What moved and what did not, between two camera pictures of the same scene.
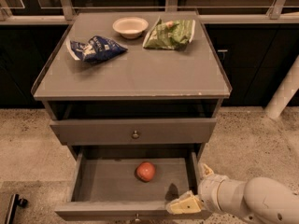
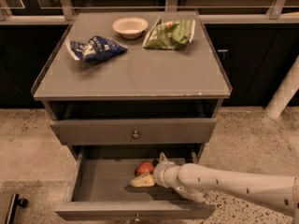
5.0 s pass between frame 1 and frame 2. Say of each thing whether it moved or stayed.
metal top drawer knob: stayed
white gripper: moved
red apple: stayed
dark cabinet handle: stayed
